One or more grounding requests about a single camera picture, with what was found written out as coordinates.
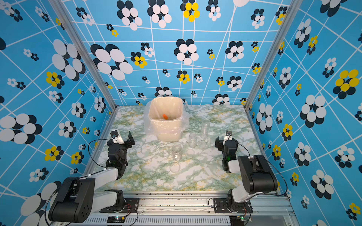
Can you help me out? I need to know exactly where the clear plastic bin liner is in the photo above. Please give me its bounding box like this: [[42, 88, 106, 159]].
[[143, 95, 192, 136]]

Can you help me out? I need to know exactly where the green circuit board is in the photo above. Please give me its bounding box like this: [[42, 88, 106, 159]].
[[107, 216, 127, 223], [230, 216, 245, 226]]

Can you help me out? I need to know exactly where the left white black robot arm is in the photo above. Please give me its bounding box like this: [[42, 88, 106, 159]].
[[44, 131, 137, 226]]

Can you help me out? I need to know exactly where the small tea jar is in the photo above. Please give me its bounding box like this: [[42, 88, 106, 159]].
[[189, 133, 198, 148]]

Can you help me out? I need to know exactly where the right aluminium corner post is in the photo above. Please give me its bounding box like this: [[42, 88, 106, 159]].
[[245, 0, 303, 110]]

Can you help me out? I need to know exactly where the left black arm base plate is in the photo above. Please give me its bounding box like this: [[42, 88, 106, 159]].
[[100, 198, 140, 213]]

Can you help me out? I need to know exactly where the left green circuit board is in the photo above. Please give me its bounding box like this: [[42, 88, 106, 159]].
[[107, 216, 127, 223]]

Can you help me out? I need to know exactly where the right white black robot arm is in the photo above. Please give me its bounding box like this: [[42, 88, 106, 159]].
[[214, 134, 278, 213]]

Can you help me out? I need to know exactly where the cream plastic trash bin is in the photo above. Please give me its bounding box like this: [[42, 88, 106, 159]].
[[148, 96, 184, 142]]

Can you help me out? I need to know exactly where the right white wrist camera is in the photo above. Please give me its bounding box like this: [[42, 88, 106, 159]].
[[224, 131, 232, 141]]

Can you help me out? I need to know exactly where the tall clear tea jar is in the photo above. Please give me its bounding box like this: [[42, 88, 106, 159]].
[[200, 119, 210, 141]]

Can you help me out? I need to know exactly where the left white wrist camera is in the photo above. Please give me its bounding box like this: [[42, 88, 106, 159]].
[[110, 130, 124, 145]]

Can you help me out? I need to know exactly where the aluminium front rail frame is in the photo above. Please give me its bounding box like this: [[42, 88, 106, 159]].
[[82, 191, 299, 226]]

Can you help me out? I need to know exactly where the right green circuit board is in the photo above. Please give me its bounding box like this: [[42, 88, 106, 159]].
[[230, 216, 245, 226]]

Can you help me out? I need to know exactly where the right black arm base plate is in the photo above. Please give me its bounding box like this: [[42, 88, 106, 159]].
[[212, 198, 253, 214]]

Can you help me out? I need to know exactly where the left aluminium corner post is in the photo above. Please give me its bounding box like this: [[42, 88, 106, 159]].
[[49, 1, 117, 111]]

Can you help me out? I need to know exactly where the aluminium corner post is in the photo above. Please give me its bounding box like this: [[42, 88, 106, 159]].
[[49, 1, 117, 111], [245, 0, 303, 110]]

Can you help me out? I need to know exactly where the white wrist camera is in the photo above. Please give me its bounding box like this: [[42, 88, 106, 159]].
[[110, 130, 124, 145], [224, 131, 232, 141]]

